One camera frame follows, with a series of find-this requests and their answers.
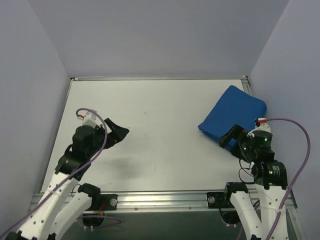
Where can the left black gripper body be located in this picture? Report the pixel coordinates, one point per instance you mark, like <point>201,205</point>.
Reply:
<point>107,135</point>

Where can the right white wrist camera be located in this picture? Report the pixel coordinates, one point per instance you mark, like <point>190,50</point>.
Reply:
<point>260,124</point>

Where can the blue surgical cloth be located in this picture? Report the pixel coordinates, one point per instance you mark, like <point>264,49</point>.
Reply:
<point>234,107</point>

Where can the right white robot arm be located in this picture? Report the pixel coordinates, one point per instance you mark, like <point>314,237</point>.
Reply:
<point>269,178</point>

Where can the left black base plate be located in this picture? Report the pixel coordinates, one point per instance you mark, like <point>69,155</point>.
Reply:
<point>104,202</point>

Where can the back aluminium rail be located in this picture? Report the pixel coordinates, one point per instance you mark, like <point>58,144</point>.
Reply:
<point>147,78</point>

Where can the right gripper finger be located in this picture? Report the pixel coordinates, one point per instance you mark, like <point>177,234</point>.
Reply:
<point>236,130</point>
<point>227,140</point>

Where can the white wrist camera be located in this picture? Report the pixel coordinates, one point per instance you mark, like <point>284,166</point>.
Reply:
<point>90,119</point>
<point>260,124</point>

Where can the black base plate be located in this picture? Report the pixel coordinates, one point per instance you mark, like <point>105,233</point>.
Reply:
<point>104,202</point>
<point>216,200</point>

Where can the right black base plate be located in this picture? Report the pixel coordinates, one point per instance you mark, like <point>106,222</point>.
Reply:
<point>216,200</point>

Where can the front aluminium rail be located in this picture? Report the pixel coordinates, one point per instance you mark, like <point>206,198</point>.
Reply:
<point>162,201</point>

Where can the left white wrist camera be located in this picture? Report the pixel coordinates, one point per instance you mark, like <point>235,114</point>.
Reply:
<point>90,119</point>

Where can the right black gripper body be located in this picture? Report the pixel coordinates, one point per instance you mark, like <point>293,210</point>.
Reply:
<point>236,137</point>

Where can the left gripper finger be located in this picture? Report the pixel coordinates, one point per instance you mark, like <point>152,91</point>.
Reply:
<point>111,126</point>
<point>116,135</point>

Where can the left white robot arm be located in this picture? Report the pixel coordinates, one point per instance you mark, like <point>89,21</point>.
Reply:
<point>52,217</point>

